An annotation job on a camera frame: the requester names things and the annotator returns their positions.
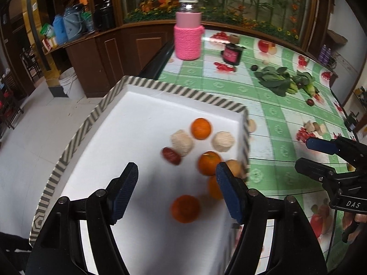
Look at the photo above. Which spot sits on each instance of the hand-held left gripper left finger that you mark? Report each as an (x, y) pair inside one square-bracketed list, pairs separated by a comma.
[(124, 192)]

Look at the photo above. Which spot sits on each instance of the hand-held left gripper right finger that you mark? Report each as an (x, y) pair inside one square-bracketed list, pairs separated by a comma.
[(229, 192)]

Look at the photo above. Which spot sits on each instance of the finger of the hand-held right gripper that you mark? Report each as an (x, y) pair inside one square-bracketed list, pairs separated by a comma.
[(312, 169), (321, 145)]

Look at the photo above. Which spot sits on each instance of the beige textured cube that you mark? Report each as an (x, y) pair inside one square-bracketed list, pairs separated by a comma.
[(323, 129)]

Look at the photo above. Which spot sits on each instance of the small brown round fruit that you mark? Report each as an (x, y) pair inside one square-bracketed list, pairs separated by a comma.
[(316, 126)]

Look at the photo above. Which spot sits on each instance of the tan round fruit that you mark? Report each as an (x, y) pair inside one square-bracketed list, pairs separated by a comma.
[(236, 167)]

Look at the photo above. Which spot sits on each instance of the red jujube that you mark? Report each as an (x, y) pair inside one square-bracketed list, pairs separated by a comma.
[(171, 155), (310, 102)]

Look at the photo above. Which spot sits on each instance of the white tray with striped rim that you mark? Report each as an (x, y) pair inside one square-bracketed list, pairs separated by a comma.
[(129, 126)]

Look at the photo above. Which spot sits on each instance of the person's right hand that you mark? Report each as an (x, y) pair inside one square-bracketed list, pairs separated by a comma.
[(348, 220)]

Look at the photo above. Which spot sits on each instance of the black device on table edge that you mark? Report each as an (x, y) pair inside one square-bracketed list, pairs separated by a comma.
[(351, 120)]

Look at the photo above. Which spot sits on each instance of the green printed tablecloth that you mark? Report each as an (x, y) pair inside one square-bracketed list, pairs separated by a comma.
[(275, 131)]

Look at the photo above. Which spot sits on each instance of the shelf with tools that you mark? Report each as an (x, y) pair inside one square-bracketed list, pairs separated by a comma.
[(361, 94)]

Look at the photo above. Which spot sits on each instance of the small green leafy vegetable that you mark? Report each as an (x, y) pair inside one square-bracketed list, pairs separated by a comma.
[(305, 81)]

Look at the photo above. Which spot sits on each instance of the large green leafy vegetable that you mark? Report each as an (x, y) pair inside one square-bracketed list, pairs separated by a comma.
[(272, 78)]

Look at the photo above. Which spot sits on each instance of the purple bottle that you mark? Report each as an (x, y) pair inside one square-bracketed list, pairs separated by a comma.
[(323, 52), (328, 55)]

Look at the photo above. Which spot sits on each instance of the small greenish round fruit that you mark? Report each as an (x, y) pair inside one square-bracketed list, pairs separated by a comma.
[(254, 68)]

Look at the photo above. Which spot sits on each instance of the white bucket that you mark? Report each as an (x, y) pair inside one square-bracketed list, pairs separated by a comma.
[(71, 83)]

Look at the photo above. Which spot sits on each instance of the dark jar with pink label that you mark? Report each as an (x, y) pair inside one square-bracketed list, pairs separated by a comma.
[(231, 54)]

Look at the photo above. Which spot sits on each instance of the small wooden block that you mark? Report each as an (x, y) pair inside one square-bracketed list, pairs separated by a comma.
[(234, 38)]

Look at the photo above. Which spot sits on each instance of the brown wooden counter cabinet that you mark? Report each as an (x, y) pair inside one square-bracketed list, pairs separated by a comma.
[(114, 51)]

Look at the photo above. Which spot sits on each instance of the dark wooden chair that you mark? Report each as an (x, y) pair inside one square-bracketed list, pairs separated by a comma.
[(8, 103), (30, 60)]

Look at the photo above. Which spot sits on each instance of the bottle with pink knit sleeve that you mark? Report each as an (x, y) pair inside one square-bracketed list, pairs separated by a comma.
[(187, 40)]

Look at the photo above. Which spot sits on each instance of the glass cabinet with artificial plants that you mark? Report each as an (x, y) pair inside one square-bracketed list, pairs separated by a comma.
[(243, 3)]

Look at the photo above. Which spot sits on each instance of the red and white box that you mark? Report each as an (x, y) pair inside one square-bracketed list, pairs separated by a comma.
[(48, 44)]

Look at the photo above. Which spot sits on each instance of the blue thermos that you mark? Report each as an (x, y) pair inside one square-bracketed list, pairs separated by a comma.
[(59, 30)]

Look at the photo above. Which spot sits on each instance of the green plastic bag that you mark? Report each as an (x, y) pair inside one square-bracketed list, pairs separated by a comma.
[(87, 20)]

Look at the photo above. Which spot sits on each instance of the grey-blue kettle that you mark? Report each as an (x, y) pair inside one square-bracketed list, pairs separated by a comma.
[(73, 23)]

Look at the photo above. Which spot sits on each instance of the green packet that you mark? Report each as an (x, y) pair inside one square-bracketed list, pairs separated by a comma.
[(47, 31)]

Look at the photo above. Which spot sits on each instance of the black pot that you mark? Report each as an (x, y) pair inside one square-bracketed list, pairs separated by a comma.
[(104, 14)]

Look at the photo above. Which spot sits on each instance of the brown wall shelf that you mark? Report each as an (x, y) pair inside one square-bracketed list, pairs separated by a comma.
[(337, 37)]

